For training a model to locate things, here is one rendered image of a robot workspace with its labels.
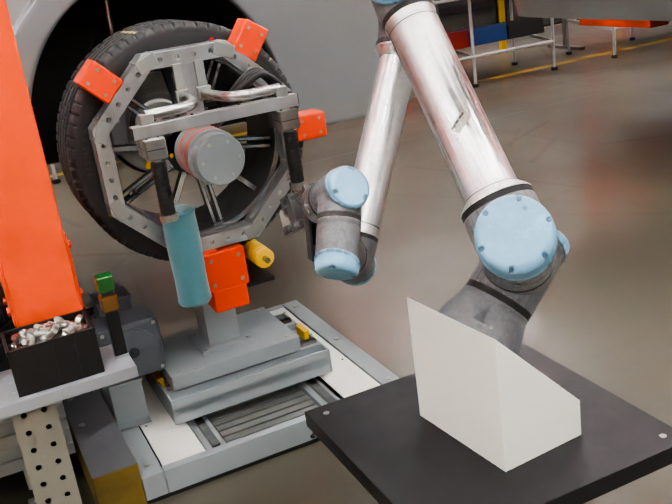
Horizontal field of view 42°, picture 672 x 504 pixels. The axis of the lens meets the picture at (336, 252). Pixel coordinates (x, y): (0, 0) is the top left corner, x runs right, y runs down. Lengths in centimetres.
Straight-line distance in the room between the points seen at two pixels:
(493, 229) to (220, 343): 125
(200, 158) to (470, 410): 91
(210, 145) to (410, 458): 90
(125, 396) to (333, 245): 110
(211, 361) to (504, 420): 110
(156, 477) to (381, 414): 68
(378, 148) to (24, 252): 89
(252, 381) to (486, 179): 117
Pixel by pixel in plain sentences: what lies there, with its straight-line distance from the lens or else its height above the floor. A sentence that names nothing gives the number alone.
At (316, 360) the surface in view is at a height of 15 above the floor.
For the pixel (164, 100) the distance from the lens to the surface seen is 287.
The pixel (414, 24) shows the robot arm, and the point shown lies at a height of 114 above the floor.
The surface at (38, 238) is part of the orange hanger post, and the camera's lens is 224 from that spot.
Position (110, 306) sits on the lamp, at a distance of 215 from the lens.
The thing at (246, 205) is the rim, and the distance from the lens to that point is 254.
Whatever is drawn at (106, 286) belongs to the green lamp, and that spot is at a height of 64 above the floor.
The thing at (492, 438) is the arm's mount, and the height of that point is 36.
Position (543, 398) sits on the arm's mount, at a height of 42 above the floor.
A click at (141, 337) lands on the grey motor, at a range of 253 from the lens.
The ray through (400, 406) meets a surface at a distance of 207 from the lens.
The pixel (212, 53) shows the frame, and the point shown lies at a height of 109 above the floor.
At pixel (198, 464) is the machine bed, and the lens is 245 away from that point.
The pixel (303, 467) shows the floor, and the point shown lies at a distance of 246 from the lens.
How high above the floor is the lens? 133
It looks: 19 degrees down
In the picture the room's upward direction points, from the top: 8 degrees counter-clockwise
